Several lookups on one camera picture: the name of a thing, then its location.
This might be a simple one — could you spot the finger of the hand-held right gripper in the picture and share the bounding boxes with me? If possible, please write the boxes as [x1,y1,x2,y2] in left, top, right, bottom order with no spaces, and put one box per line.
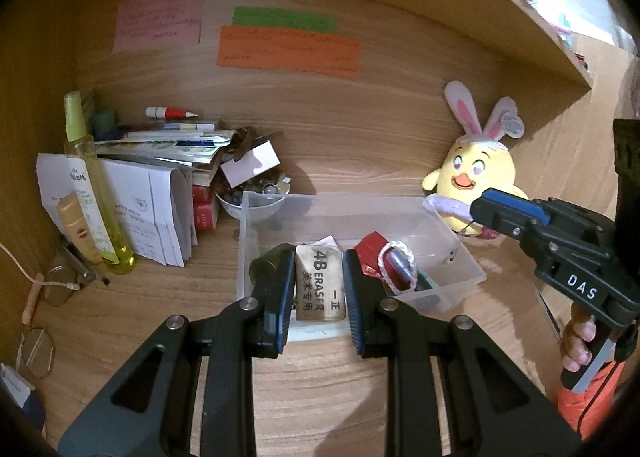
[482,188,551,226]
[469,194,538,243]

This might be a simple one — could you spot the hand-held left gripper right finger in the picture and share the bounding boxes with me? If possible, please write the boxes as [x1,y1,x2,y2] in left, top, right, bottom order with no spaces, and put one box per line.
[341,249,583,457]

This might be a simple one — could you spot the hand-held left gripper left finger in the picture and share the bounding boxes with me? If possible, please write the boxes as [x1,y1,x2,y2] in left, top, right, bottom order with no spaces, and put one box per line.
[57,243,297,457]

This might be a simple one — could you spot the dark green pump bottle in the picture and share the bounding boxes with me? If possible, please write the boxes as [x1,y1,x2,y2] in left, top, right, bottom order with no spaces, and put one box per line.
[249,244,283,298]

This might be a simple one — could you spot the beige rectangular eraser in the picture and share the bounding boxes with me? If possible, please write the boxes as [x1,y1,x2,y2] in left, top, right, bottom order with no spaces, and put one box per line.
[294,243,347,323]

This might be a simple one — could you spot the red foil packet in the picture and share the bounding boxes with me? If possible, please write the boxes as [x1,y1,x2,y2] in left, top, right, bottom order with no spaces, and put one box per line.
[357,232,401,283]

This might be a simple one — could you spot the black cosmetic tube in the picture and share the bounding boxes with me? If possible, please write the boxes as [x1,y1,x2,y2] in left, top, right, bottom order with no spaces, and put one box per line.
[385,248,436,295]

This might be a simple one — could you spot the pink white braided bracelet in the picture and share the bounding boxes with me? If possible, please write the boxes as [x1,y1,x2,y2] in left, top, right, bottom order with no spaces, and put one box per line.
[376,239,418,295]

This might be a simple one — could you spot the clear plastic bin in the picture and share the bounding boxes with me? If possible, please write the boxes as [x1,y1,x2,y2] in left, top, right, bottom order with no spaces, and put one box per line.
[236,191,487,342]

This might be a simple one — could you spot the person's right hand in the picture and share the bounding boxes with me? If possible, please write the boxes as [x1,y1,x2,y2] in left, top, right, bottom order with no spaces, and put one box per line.
[560,318,599,374]

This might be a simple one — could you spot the yellow chick plush toy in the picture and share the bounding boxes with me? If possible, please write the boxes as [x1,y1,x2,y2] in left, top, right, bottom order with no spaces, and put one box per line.
[421,81,531,240]

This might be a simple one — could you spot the white bowl of trinkets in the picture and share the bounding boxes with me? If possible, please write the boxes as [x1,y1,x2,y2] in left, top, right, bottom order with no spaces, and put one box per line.
[215,177,293,222]

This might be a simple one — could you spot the orange pants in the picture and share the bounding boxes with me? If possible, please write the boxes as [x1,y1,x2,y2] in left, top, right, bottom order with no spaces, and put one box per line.
[556,362,628,440]

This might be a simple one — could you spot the small white box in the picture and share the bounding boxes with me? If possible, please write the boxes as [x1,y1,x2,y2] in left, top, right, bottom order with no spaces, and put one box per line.
[220,141,279,186]

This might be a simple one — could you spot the dark brown object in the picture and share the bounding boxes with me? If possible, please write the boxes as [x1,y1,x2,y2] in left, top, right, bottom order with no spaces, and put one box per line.
[230,126,283,162]

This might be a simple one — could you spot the white folded paper leaflets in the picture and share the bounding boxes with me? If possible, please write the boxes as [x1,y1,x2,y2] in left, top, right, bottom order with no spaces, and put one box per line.
[36,153,198,268]

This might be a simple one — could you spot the wooden shelf board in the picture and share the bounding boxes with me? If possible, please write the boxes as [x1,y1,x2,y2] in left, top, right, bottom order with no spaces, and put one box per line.
[400,0,595,92]

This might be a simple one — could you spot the stack of books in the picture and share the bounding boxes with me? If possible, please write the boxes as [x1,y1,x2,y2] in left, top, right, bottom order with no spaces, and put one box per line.
[95,121,236,188]

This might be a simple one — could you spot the small metal tool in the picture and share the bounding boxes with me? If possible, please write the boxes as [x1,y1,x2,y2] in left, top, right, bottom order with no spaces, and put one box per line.
[52,234,112,288]

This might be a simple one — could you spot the yellow cream tube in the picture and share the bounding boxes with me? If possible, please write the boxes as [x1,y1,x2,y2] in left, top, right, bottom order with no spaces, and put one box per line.
[56,192,103,265]

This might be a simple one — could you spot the red white pen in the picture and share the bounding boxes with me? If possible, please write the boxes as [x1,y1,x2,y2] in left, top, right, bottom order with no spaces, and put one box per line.
[146,106,198,120]

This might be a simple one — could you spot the yellow-green spray bottle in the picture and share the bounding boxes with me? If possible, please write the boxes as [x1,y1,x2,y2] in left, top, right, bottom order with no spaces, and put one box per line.
[64,92,137,275]

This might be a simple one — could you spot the orange sticky note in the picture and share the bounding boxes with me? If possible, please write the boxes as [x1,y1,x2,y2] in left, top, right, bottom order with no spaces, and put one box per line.
[216,26,364,78]

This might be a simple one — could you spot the dark green cylinder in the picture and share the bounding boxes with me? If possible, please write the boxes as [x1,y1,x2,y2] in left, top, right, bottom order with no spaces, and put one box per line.
[94,109,117,140]

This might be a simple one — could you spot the beige wooden stick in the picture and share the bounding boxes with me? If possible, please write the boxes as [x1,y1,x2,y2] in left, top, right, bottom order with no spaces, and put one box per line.
[21,276,45,327]

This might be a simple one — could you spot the round eyeglasses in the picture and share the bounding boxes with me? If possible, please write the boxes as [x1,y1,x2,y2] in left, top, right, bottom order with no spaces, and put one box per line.
[17,264,83,379]

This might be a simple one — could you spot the green sticky note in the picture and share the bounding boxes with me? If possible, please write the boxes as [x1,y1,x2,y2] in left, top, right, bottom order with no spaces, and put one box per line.
[232,7,338,34]

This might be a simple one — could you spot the blue white packet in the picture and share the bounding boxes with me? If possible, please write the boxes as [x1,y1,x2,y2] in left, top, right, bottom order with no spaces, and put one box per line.
[0,362,47,433]

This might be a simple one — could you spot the pink sticky note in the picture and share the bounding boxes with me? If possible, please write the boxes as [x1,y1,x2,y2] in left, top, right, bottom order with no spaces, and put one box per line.
[112,0,203,54]

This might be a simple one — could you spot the white cable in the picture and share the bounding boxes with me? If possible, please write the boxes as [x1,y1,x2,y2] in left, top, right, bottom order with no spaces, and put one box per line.
[0,241,78,290]

